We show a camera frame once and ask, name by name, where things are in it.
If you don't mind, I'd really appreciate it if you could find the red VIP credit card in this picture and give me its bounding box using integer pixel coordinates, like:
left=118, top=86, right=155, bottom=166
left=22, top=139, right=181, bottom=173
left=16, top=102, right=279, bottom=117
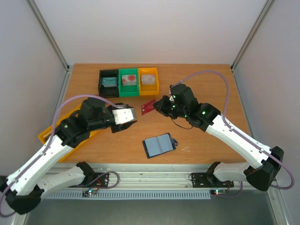
left=141, top=99, right=156, bottom=115

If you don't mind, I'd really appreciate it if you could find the grey white card stack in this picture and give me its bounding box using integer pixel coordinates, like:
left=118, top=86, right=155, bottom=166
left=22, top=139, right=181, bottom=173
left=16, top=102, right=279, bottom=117
left=141, top=74, right=155, bottom=85

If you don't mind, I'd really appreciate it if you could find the yellow bin with blue cards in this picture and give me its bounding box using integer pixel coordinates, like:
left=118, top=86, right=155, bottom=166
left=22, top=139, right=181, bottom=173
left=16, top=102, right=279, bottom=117
left=67, top=104, right=82, bottom=117

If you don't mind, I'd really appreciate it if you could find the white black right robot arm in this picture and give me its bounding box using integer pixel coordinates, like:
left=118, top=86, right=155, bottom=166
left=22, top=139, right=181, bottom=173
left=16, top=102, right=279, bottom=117
left=153, top=84, right=284, bottom=191

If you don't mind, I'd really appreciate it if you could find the red white card stack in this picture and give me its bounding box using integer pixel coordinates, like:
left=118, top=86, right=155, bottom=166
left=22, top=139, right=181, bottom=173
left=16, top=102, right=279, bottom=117
left=121, top=74, right=137, bottom=86

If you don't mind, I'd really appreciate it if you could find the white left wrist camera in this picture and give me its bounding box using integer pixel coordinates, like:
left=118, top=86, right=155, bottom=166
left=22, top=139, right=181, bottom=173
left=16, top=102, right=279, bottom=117
left=112, top=108, right=136, bottom=125

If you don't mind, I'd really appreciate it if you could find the blue zip card holder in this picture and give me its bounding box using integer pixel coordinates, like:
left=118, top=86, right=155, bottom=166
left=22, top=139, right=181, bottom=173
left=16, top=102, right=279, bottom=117
left=142, top=133, right=178, bottom=159

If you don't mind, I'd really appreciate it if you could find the yellow bin at table back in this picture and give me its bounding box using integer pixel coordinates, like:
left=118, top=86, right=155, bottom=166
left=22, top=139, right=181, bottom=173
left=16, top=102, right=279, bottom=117
left=138, top=67, right=159, bottom=96

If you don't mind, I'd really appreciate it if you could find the left small circuit board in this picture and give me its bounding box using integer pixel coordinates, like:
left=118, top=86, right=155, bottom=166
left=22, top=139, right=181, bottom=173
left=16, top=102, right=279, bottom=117
left=82, top=189, right=97, bottom=197

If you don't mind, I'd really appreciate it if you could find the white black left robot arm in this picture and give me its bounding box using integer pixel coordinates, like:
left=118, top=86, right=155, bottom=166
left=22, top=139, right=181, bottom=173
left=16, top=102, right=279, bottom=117
left=0, top=95, right=136, bottom=215

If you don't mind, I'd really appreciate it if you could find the right small circuit board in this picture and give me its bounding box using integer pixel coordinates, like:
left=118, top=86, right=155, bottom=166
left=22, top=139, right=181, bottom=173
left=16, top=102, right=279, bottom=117
left=210, top=189, right=227, bottom=195

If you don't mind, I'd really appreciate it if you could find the grey slotted cable duct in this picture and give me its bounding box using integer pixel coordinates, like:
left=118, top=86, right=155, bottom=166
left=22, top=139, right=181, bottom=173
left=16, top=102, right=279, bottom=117
left=47, top=190, right=211, bottom=200

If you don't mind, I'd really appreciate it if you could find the aluminium rail base frame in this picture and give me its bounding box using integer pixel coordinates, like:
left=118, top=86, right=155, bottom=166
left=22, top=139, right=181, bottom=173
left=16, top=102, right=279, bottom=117
left=21, top=150, right=279, bottom=191

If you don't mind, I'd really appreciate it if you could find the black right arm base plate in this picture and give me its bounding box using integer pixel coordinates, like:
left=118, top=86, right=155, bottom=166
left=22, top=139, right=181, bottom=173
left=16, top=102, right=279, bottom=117
left=188, top=172, right=234, bottom=188

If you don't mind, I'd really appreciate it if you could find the green bin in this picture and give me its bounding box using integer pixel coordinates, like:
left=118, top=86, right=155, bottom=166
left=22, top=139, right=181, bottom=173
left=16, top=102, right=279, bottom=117
left=118, top=68, right=139, bottom=97

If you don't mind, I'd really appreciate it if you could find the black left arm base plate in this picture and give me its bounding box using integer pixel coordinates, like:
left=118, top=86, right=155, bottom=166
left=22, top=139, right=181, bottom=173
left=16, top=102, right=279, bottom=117
left=89, top=172, right=109, bottom=188

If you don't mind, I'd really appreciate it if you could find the small circuit board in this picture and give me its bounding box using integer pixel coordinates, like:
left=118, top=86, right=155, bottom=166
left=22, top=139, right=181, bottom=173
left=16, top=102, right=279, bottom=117
left=210, top=189, right=227, bottom=195
left=82, top=189, right=97, bottom=197

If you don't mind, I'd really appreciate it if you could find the black bin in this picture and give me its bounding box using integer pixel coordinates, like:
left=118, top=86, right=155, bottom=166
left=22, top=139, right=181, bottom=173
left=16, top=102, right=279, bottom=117
left=98, top=69, right=119, bottom=98

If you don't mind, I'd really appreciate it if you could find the teal card stack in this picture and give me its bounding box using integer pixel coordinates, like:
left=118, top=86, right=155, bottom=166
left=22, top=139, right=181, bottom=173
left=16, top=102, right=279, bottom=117
left=101, top=77, right=117, bottom=88

